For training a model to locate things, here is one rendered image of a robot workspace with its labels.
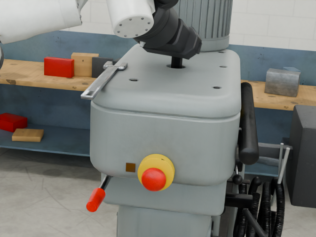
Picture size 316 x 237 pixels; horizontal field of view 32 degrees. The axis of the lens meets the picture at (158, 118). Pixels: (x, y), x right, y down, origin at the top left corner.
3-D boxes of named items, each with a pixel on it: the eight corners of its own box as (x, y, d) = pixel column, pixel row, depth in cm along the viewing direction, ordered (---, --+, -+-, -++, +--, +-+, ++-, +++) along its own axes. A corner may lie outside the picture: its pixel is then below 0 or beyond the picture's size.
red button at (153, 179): (164, 195, 87) (166, 172, 86) (139, 192, 88) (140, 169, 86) (167, 186, 90) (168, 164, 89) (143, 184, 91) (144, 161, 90)
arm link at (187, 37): (135, 61, 106) (106, 37, 96) (150, 16, 108) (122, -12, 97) (193, 72, 101) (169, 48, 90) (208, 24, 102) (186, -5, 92)
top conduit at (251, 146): (257, 167, 92) (260, 147, 91) (233, 164, 93) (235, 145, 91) (251, 96, 135) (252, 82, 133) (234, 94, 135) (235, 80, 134)
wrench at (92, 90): (99, 101, 83) (99, 95, 82) (74, 98, 83) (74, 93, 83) (127, 66, 106) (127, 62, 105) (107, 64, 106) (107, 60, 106)
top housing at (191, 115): (233, 194, 91) (243, 103, 86) (80, 177, 94) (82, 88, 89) (234, 112, 135) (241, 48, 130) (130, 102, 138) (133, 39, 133)
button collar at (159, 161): (172, 193, 90) (174, 160, 88) (136, 189, 91) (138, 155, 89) (173, 188, 92) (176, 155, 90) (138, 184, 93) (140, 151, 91)
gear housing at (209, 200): (224, 220, 103) (229, 171, 100) (98, 205, 106) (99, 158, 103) (227, 155, 135) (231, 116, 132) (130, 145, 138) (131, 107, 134)
